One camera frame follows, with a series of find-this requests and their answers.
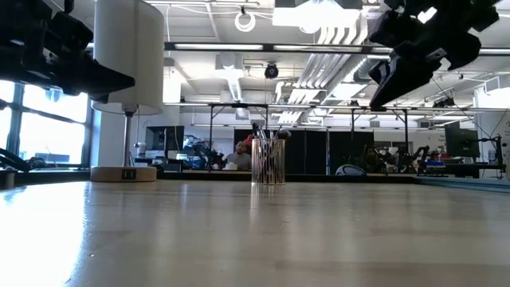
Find blue flat panel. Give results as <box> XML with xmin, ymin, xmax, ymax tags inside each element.
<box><xmin>416</xmin><ymin>175</ymin><xmax>510</xmax><ymax>195</ymax></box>

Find black partition wall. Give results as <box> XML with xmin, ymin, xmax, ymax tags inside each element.
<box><xmin>233</xmin><ymin>129</ymin><xmax>375</xmax><ymax>175</ymax></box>

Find white shade wooden base lamp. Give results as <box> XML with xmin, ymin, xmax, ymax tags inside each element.
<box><xmin>90</xmin><ymin>0</ymin><xmax>165</xmax><ymax>183</ymax></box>

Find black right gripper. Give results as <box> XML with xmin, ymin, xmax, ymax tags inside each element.
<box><xmin>368</xmin><ymin>0</ymin><xmax>501</xmax><ymax>111</ymax></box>

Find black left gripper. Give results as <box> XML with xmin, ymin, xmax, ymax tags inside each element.
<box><xmin>0</xmin><ymin>0</ymin><xmax>136</xmax><ymax>104</ymax></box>

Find black computer monitor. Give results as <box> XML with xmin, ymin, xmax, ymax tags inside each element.
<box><xmin>445</xmin><ymin>120</ymin><xmax>481</xmax><ymax>159</ymax></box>
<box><xmin>145</xmin><ymin>126</ymin><xmax>185</xmax><ymax>151</ymax></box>

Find white and black rounded object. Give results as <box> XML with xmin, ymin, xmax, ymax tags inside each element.
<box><xmin>335</xmin><ymin>163</ymin><xmax>367</xmax><ymax>177</ymax></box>

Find black overhead light bar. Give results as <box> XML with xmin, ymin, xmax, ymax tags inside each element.
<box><xmin>163</xmin><ymin>41</ymin><xmax>510</xmax><ymax>56</ymax></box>

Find black metal background frame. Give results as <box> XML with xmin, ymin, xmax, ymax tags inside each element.
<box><xmin>350</xmin><ymin>105</ymin><xmax>410</xmax><ymax>173</ymax></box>
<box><xmin>206</xmin><ymin>102</ymin><xmax>269</xmax><ymax>172</ymax></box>

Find small grey cylinder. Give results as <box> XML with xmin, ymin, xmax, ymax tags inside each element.
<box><xmin>0</xmin><ymin>166</ymin><xmax>18</xmax><ymax>191</ymax></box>

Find white coiled cable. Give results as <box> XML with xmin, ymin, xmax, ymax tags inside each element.
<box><xmin>233</xmin><ymin>6</ymin><xmax>257</xmax><ymax>33</ymax></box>

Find person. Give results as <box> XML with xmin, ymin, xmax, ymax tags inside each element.
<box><xmin>224</xmin><ymin>140</ymin><xmax>253</xmax><ymax>171</ymax></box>

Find white ceiling light panel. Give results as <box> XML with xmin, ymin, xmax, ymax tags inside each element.
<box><xmin>273</xmin><ymin>0</ymin><xmax>362</xmax><ymax>29</ymax></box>

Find ribbed clear glass cup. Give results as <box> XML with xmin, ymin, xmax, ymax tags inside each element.
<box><xmin>250</xmin><ymin>137</ymin><xmax>287</xmax><ymax>186</ymax></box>

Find black overhead camera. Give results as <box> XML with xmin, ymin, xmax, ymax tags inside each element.
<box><xmin>264</xmin><ymin>61</ymin><xmax>280</xmax><ymax>80</ymax></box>

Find silver ventilation duct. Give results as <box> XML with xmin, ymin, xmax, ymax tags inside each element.
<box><xmin>352</xmin><ymin>57</ymin><xmax>379</xmax><ymax>83</ymax></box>

